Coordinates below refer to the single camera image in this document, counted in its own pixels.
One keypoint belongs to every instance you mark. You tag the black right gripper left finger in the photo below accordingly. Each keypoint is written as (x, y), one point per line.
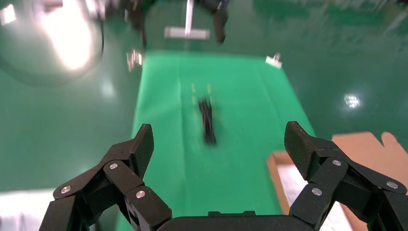
(95, 191)

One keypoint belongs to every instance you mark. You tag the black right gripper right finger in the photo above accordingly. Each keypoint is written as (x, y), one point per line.
(344, 188)

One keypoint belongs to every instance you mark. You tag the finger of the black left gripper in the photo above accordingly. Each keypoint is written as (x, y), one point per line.
(138, 19)
(220, 25)

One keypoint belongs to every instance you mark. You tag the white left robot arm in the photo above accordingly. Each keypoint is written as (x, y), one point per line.
(63, 38)

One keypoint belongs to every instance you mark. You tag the brown cardboard box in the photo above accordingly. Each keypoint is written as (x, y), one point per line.
(360, 146)

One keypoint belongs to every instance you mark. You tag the silver metal clip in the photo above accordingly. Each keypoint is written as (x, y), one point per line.
(134, 59)
(274, 60)

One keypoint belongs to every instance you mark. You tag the white printed instruction sheet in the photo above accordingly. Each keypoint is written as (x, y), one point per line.
(287, 181)

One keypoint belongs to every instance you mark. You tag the green cloth mat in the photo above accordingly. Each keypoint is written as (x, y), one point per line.
(239, 95)

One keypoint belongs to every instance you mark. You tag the white metal frame stand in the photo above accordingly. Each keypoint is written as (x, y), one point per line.
(188, 33)

